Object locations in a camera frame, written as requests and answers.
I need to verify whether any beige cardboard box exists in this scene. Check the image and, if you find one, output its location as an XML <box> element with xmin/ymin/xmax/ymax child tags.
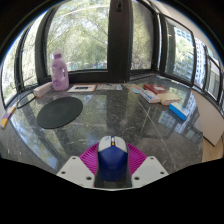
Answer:
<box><xmin>33</xmin><ymin>81</ymin><xmax>54</xmax><ymax>98</ymax></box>

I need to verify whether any white book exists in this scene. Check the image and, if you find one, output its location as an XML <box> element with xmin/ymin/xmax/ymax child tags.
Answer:
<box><xmin>139</xmin><ymin>89</ymin><xmax>162</xmax><ymax>104</ymax></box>

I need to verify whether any black cable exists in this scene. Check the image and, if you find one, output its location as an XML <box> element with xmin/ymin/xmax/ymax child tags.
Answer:
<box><xmin>15</xmin><ymin>89</ymin><xmax>38</xmax><ymax>110</ymax></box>

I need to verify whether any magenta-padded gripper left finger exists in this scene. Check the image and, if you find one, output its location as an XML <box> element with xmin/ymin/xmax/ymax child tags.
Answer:
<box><xmin>56</xmin><ymin>142</ymin><xmax>101</xmax><ymax>189</ymax></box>

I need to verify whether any blue and white computer mouse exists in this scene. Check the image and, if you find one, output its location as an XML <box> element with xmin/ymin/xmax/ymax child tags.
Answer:
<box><xmin>96</xmin><ymin>134</ymin><xmax>129</xmax><ymax>183</ymax></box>

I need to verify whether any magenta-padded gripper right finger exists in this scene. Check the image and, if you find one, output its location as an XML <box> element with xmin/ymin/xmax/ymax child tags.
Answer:
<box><xmin>126</xmin><ymin>143</ymin><xmax>170</xmax><ymax>189</ymax></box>

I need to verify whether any printed pamphlet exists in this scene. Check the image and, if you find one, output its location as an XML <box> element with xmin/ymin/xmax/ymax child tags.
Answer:
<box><xmin>96</xmin><ymin>83</ymin><xmax>124</xmax><ymax>91</ymax></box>

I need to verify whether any white card with orange border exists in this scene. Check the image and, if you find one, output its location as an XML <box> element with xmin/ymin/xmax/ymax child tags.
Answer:
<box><xmin>67</xmin><ymin>83</ymin><xmax>98</xmax><ymax>93</ymax></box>

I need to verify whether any blue and white box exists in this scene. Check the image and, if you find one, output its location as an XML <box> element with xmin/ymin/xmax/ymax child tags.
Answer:
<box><xmin>168</xmin><ymin>101</ymin><xmax>190</xmax><ymax>121</ymax></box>

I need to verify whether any purple detergent bottle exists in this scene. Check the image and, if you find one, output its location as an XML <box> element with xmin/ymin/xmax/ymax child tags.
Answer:
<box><xmin>50</xmin><ymin>50</ymin><xmax>70</xmax><ymax>92</ymax></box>

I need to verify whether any yellow and purple box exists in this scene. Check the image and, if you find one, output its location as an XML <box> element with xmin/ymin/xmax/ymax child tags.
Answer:
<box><xmin>0</xmin><ymin>106</ymin><xmax>17</xmax><ymax>130</ymax></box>

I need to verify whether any round dark mouse pad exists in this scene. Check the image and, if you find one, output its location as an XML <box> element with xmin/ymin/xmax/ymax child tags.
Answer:
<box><xmin>36</xmin><ymin>96</ymin><xmax>84</xmax><ymax>130</ymax></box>

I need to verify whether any light blue booklet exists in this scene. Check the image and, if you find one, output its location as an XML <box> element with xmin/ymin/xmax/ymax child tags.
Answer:
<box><xmin>128</xmin><ymin>83</ymin><xmax>145</xmax><ymax>94</ymax></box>

